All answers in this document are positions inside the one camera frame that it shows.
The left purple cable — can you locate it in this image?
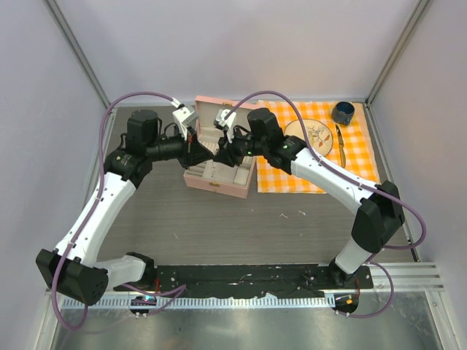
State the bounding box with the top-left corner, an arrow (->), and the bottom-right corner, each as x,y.
50,91 -> 189,332

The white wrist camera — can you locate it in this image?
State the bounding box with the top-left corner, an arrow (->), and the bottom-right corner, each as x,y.
214,109 -> 236,143
171,98 -> 198,141

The pink jewelry box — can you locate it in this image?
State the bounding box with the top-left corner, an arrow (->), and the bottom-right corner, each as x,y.
183,96 -> 256,198

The purple cable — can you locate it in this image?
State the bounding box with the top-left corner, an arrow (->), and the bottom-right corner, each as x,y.
225,90 -> 428,319
50,91 -> 189,332

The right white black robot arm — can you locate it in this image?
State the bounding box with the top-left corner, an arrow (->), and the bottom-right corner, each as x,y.
214,108 -> 405,288

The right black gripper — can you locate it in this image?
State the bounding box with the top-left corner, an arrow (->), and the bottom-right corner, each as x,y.
213,125 -> 268,168

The aluminium frame rail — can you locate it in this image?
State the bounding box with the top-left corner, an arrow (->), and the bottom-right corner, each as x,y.
369,262 -> 444,292

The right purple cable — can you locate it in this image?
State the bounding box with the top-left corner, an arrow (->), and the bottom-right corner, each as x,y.
225,90 -> 428,319

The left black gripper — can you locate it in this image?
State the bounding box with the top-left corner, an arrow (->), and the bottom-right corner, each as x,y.
147,124 -> 215,170

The white slotted cable duct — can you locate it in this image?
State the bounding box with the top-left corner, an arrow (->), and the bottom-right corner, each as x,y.
60,295 -> 336,310

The bird pattern plate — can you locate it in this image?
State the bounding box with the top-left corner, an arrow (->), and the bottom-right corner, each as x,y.
285,119 -> 333,156

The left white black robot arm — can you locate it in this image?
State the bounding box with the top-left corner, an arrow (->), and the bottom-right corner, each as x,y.
36,106 -> 213,306

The orange checkered cloth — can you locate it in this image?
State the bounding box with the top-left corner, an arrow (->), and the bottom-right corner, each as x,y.
255,100 -> 381,195

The gold knife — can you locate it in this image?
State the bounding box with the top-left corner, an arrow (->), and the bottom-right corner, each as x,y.
336,125 -> 347,168

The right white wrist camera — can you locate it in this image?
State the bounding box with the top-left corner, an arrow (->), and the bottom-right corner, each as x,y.
214,109 -> 236,143

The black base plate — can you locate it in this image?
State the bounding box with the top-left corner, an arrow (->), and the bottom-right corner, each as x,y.
144,262 -> 375,300

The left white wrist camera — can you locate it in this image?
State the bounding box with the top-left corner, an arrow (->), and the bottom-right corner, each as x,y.
171,98 -> 198,141

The dark blue mug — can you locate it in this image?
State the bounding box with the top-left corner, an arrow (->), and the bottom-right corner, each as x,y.
331,101 -> 355,126

